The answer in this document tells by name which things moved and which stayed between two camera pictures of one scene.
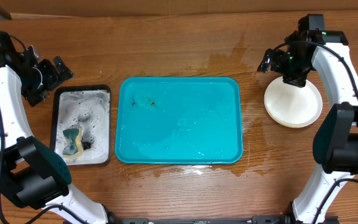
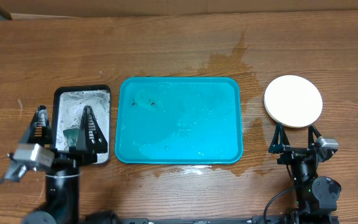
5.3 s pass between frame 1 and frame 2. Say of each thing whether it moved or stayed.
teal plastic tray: stayed
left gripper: moved
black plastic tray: stayed
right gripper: moved
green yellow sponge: stayed
